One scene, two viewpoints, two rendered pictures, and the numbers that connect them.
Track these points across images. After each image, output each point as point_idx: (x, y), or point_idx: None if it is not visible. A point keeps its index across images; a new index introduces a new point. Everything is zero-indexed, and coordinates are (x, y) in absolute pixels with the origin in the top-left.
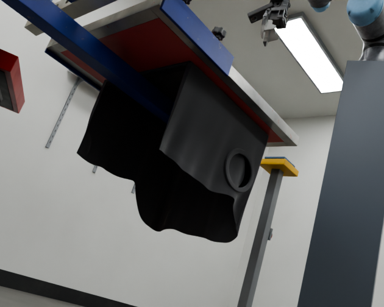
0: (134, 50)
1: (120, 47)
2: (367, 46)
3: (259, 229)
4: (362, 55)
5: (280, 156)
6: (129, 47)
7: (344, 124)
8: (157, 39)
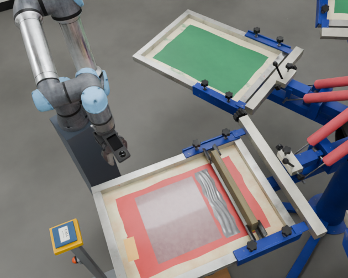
0: (236, 181)
1: (245, 185)
2: (80, 106)
3: (87, 256)
4: (82, 112)
5: (73, 224)
6: (240, 180)
7: None
8: (228, 160)
